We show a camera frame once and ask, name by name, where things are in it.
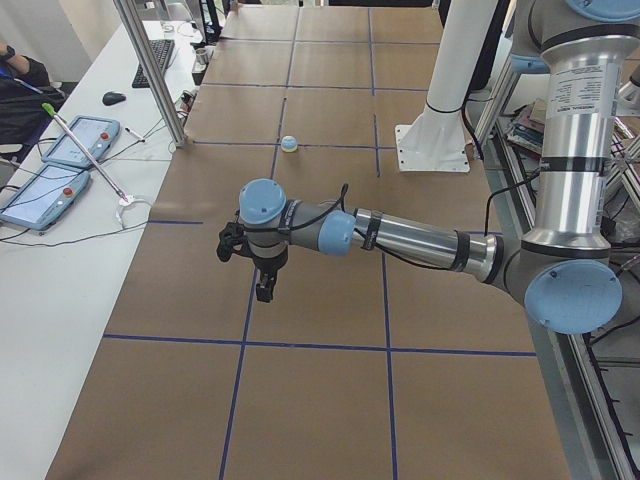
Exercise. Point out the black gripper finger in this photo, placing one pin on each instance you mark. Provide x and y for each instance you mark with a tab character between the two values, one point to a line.
270	280
261	287

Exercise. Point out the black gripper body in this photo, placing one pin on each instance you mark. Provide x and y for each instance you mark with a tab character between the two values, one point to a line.
268	264

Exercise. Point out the blue and cream bell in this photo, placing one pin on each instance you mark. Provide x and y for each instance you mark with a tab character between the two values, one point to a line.
288	144

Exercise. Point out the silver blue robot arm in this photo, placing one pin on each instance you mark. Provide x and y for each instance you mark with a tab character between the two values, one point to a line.
558	271

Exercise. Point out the brown paper table cover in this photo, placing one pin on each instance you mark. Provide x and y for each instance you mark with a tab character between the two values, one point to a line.
361	367

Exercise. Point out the black marker pen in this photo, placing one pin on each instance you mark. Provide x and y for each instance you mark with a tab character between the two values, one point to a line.
139	138

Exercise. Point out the upper blue teach pendant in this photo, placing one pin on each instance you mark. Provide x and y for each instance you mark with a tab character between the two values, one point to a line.
95	133

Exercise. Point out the blue teach pendant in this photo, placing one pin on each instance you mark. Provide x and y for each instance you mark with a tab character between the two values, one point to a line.
42	200
95	133

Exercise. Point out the small metal cup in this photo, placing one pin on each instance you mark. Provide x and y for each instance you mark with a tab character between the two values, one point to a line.
201	56

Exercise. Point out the black computer mouse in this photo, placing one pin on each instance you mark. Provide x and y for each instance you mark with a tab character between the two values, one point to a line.
111	98

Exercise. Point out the lower blue teach pendant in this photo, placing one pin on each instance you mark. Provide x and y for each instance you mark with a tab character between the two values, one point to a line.
42	200

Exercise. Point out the metal rod with green tip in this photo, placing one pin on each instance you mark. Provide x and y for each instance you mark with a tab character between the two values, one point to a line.
125	199

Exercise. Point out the stack of magazines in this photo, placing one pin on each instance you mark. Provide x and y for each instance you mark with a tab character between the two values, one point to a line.
526	128

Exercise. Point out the seated person in black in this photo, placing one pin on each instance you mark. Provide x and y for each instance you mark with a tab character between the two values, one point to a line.
25	87

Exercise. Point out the white camera stand post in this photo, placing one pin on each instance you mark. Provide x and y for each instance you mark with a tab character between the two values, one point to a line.
435	141

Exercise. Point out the aluminium frame post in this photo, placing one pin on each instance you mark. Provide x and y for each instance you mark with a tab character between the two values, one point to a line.
142	47

